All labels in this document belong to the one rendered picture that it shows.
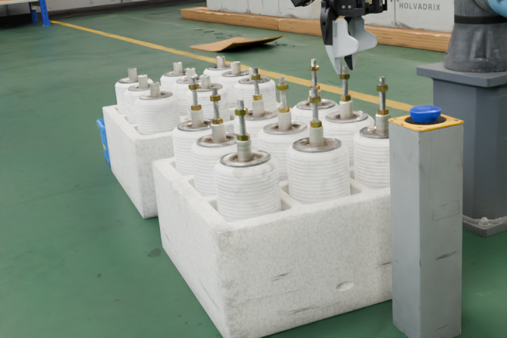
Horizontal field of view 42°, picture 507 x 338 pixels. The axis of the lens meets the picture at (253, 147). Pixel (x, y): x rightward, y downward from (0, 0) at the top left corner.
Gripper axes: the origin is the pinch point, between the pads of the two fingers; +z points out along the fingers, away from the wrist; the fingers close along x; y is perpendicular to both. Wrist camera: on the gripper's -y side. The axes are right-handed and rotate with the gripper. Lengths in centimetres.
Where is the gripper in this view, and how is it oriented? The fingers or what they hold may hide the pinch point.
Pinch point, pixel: (341, 63)
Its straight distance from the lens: 116.7
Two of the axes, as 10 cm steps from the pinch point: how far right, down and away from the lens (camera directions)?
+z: 0.8, 9.6, 2.8
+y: 7.5, 1.3, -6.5
